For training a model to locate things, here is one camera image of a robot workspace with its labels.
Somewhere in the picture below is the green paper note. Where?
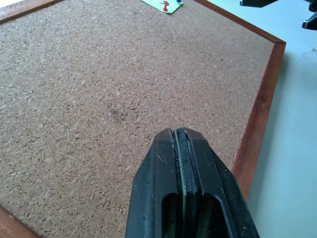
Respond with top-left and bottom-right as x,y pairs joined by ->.
140,0 -> 184,15

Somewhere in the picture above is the wood-framed cork board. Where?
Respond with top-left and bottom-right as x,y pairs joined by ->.
0,0 -> 287,238

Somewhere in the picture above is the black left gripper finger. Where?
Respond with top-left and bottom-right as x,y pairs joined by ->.
239,0 -> 277,8
176,127 -> 260,238
302,12 -> 317,31
125,128 -> 186,238

